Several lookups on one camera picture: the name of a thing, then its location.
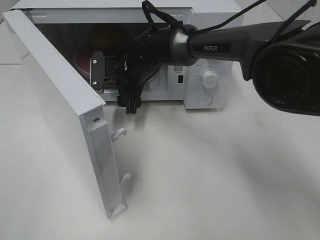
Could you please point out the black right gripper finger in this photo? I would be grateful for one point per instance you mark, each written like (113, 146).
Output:
(130, 104)

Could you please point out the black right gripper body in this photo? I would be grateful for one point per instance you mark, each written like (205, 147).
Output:
(137, 66)

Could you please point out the toy hamburger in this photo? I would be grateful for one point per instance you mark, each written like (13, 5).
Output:
(107, 35)

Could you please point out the white microwave door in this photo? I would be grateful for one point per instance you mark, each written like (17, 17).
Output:
(73, 111)

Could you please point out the white round knob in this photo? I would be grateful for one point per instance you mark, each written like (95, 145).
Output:
(209, 80)

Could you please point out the white round door button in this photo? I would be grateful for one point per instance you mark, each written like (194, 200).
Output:
(205, 99)

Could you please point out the pink round plate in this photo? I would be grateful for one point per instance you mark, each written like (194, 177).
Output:
(82, 61)

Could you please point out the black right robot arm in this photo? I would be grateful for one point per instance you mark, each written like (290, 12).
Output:
(283, 62)

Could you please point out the white warning label sticker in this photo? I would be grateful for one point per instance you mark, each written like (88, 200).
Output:
(176, 69)

